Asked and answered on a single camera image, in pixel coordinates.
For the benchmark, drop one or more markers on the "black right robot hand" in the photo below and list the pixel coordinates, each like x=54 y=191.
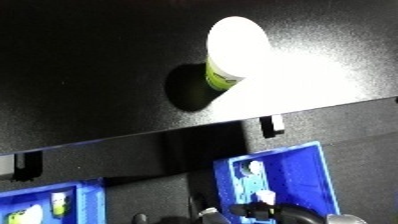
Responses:
x=284 y=215

